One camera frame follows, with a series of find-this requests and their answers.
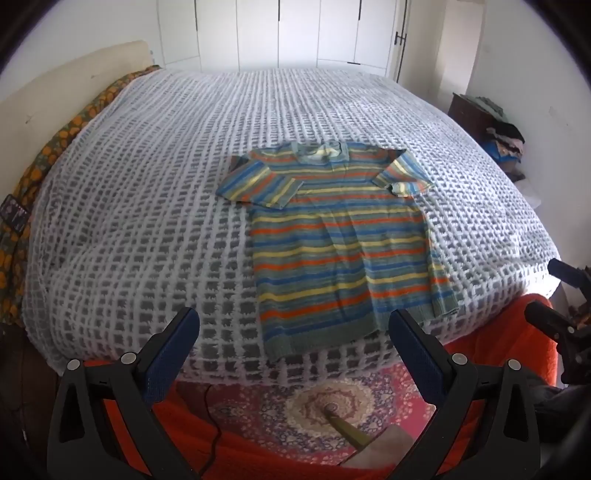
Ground red patterned rug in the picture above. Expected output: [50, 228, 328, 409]
[177, 364, 435, 465]

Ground dark wooden nightstand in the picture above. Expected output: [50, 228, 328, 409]
[448, 93, 495, 143]

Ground orange floral green sheet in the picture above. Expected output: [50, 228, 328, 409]
[1, 65, 160, 327]

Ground cream headboard cushion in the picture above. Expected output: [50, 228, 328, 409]
[0, 40, 153, 196]

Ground striped knit sweater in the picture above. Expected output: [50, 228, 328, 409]
[217, 141, 458, 361]

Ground black cable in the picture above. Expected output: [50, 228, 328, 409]
[197, 384, 223, 478]

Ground orange red clothing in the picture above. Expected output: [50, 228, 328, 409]
[85, 292, 558, 480]

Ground black smartphone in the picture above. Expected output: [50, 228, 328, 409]
[0, 194, 31, 234]

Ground white wardrobe doors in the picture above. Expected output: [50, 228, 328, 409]
[156, 0, 411, 78]

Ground pile of clothes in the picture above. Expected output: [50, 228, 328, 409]
[481, 121, 525, 182]

